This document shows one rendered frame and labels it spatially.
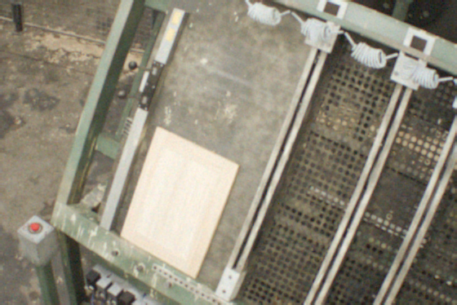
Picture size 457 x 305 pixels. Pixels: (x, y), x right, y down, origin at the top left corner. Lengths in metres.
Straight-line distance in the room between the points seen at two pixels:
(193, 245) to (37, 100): 2.68
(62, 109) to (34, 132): 0.32
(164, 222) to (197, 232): 0.15
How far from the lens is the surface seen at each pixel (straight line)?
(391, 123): 2.29
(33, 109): 4.93
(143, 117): 2.64
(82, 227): 2.84
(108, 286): 2.78
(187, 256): 2.63
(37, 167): 4.44
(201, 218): 2.57
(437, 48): 2.21
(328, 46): 2.27
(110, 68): 2.74
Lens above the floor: 2.97
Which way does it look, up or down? 41 degrees down
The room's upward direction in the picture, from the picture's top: 5 degrees clockwise
